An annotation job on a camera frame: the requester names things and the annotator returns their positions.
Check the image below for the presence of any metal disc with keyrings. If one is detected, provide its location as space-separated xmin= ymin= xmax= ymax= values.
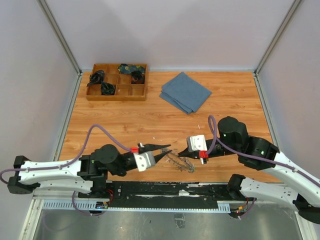
xmin=160 ymin=148 xmax=196 ymax=173

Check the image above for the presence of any dark rolled cloth middle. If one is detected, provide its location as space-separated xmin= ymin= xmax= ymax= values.
xmin=101 ymin=82 xmax=116 ymax=96

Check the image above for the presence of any folded blue cloth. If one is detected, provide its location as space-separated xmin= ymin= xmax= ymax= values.
xmin=159 ymin=72 xmax=212 ymax=115

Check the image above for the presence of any dark rolled cloth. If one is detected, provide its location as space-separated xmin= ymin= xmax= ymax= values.
xmin=86 ymin=70 xmax=105 ymax=87
xmin=101 ymin=82 xmax=116 ymax=96
xmin=130 ymin=70 xmax=145 ymax=84

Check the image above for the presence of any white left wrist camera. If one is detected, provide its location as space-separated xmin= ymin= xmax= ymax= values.
xmin=131 ymin=147 xmax=156 ymax=172

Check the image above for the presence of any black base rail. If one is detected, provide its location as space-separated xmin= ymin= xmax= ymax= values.
xmin=77 ymin=181 xmax=246 ymax=212

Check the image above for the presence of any blue yellow patterned cloth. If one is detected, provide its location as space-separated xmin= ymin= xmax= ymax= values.
xmin=117 ymin=63 xmax=146 ymax=74

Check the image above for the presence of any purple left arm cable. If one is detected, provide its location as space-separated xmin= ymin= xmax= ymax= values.
xmin=0 ymin=124 xmax=133 ymax=217

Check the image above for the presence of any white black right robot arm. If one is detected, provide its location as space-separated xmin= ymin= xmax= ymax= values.
xmin=178 ymin=115 xmax=320 ymax=224

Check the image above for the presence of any dark rolled cloth left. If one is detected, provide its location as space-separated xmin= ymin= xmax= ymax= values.
xmin=86 ymin=70 xmax=105 ymax=87

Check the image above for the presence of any dark rolled cloth right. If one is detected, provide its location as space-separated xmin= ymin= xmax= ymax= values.
xmin=130 ymin=70 xmax=145 ymax=84

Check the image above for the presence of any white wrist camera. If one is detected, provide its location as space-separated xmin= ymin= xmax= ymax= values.
xmin=131 ymin=147 xmax=156 ymax=172
xmin=186 ymin=134 xmax=208 ymax=165

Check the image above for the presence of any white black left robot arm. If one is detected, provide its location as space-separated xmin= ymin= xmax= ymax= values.
xmin=6 ymin=144 xmax=171 ymax=198

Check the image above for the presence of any wooden compartment tray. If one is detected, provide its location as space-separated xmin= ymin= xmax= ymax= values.
xmin=86 ymin=63 xmax=149 ymax=101

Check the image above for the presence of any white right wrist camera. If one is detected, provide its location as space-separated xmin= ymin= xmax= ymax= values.
xmin=186 ymin=134 xmax=208 ymax=165

